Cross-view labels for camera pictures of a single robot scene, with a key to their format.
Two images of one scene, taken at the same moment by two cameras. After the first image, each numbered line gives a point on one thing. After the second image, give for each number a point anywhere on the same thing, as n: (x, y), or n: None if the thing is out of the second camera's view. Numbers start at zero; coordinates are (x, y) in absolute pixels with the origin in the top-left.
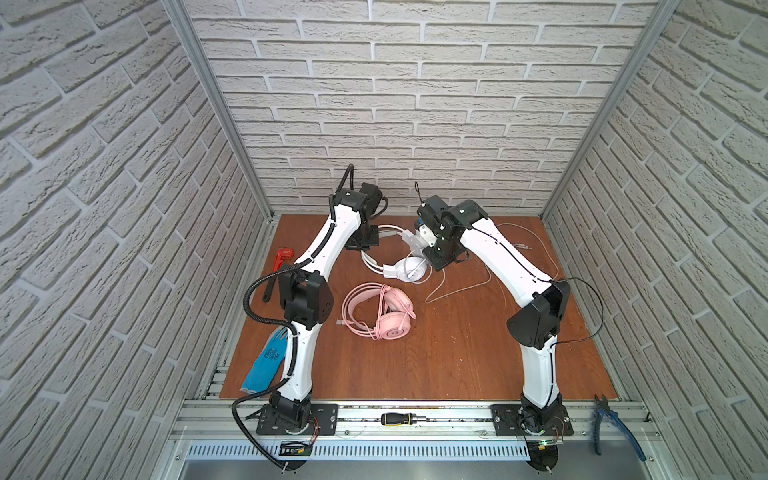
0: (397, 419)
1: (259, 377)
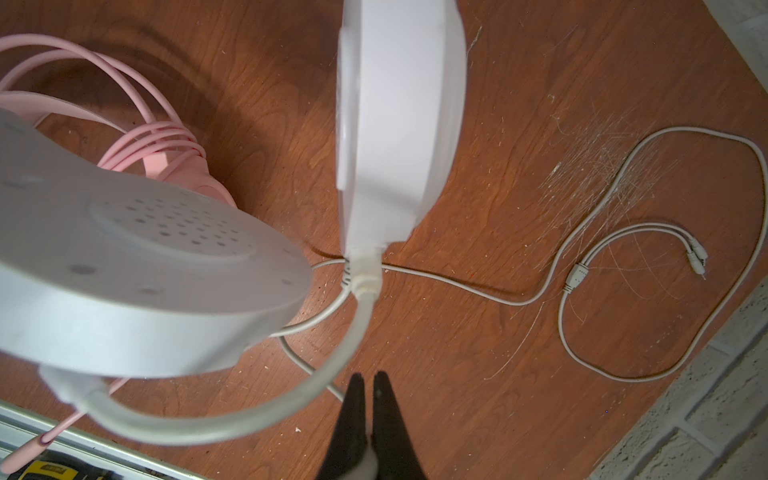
0: (63, 467)
1: None
